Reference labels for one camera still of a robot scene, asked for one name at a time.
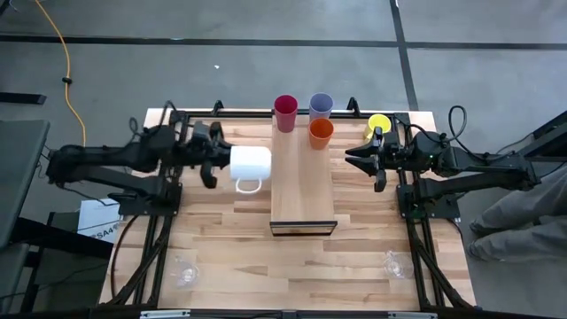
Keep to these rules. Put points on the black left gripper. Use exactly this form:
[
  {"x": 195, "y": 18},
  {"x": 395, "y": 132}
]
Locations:
[{"x": 208, "y": 153}]

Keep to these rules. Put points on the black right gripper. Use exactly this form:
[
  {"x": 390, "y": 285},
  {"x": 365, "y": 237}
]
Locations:
[{"x": 401, "y": 155}]

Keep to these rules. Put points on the white mug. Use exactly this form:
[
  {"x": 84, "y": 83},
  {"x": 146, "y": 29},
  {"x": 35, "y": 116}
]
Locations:
[{"x": 250, "y": 161}]

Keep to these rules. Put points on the yellow mug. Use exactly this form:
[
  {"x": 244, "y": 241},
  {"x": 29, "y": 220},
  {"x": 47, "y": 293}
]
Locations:
[{"x": 376, "y": 122}]

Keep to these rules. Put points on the orange plastic cup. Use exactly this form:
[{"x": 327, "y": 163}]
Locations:
[{"x": 321, "y": 133}]

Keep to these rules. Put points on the lavender plastic cup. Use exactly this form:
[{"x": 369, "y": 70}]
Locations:
[{"x": 321, "y": 105}]

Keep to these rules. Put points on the red plastic cup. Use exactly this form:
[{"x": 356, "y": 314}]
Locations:
[{"x": 285, "y": 111}]

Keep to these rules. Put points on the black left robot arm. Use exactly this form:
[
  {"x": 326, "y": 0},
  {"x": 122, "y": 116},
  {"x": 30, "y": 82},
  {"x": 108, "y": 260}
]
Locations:
[{"x": 111, "y": 155}]

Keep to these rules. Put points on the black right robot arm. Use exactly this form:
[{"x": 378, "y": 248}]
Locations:
[{"x": 478, "y": 161}]

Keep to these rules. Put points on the wooden tray box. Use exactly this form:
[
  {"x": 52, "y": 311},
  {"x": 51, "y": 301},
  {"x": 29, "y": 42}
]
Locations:
[{"x": 301, "y": 186}]

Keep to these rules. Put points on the clear glass mug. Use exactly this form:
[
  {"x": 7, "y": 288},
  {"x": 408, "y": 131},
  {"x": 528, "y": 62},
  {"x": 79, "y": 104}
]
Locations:
[
  {"x": 186, "y": 271},
  {"x": 398, "y": 265}
]

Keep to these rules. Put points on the white printed box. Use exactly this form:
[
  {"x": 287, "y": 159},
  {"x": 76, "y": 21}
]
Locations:
[{"x": 99, "y": 219}]

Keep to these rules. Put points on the person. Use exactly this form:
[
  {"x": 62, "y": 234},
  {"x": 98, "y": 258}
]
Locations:
[{"x": 518, "y": 212}]

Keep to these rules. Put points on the dark grey desk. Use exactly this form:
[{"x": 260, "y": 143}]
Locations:
[{"x": 17, "y": 177}]

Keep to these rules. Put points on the black flat bar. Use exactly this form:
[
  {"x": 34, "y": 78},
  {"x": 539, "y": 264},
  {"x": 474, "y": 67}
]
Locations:
[{"x": 22, "y": 98}]

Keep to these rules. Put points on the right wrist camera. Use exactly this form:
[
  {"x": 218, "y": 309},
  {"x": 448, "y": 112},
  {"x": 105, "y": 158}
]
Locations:
[{"x": 390, "y": 142}]

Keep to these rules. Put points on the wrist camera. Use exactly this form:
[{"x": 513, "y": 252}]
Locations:
[
  {"x": 200, "y": 132},
  {"x": 390, "y": 142}
]

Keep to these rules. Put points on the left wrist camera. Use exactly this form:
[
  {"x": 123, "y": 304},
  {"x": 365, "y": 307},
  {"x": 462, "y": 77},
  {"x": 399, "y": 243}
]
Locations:
[{"x": 200, "y": 132}]

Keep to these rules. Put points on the black aluminium rig frame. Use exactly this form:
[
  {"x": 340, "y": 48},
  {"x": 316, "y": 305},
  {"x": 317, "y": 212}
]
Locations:
[{"x": 248, "y": 115}]

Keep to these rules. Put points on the silver metal bracket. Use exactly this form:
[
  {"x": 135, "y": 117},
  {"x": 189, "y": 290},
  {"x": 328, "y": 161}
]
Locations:
[
  {"x": 412, "y": 315},
  {"x": 165, "y": 314}
]

